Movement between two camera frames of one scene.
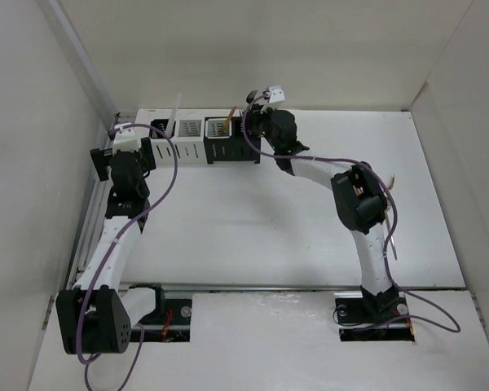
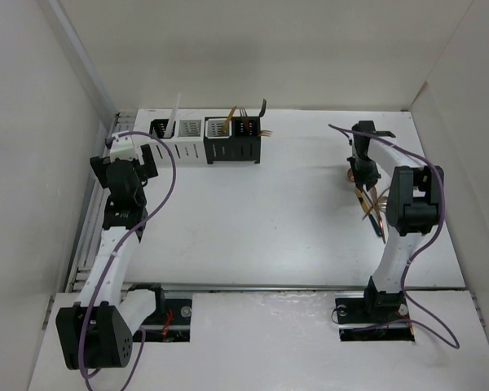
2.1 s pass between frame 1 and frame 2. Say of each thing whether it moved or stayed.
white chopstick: stayed
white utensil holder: stayed
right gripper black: moved
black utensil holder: stayed
